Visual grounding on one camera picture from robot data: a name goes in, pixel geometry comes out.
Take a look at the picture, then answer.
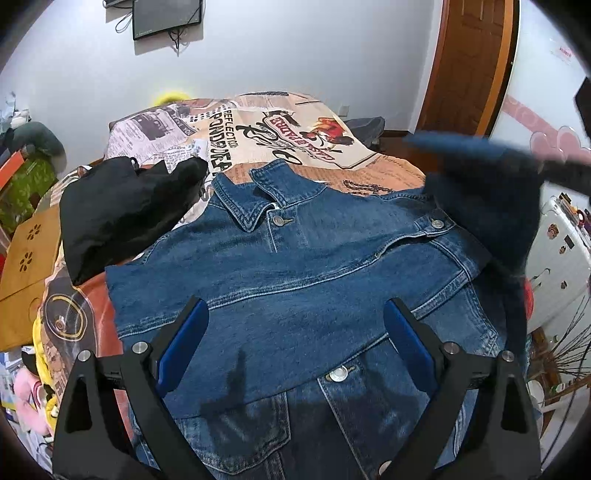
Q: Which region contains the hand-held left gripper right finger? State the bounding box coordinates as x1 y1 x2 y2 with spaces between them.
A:
375 298 542 480

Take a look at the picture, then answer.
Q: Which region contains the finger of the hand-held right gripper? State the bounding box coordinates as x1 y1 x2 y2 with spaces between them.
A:
539 154 591 197

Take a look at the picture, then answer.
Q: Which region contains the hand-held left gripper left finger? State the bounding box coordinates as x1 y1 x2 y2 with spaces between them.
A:
52 296 215 480

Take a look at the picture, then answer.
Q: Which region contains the blue denim jacket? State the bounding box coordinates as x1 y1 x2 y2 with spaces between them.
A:
105 131 543 480

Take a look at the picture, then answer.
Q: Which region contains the white pink patterned wardrobe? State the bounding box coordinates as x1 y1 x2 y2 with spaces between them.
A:
489 0 591 163

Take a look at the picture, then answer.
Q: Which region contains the white stickered appliance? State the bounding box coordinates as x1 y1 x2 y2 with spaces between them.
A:
524 194 591 326

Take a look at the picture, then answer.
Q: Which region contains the black garment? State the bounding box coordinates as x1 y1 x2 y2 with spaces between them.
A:
59 156 209 287

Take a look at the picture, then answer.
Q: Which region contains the yellow plush toy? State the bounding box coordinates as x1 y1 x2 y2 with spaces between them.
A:
28 318 62 432

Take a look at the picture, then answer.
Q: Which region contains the wooden door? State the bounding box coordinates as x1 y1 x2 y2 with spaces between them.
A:
416 0 520 139

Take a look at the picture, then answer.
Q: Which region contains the electric fan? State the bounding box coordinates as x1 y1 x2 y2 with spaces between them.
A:
526 300 591 462

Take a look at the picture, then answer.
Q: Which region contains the pink plush toy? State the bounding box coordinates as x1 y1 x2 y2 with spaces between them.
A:
11 369 55 433

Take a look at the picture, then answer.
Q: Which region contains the dark blue cloth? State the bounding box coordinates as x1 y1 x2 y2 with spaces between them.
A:
344 117 386 151

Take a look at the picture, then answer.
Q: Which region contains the green patterned bag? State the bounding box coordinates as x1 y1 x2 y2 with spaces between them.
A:
0 157 58 234

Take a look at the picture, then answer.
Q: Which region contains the yellow soft item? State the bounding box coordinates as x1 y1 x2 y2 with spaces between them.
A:
152 90 192 107

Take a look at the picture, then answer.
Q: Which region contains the printed blanket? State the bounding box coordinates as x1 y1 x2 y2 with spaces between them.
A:
33 91 432 462

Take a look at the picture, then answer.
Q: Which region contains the orange box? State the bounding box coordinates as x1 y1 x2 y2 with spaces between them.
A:
0 150 26 191

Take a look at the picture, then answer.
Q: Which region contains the white plastic bag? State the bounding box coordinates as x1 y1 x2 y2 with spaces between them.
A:
0 91 29 131

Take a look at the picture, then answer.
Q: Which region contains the black cable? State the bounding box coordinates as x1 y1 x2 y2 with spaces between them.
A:
167 27 186 57

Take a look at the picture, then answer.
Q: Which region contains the black wall monitor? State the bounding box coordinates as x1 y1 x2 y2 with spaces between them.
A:
131 0 204 41

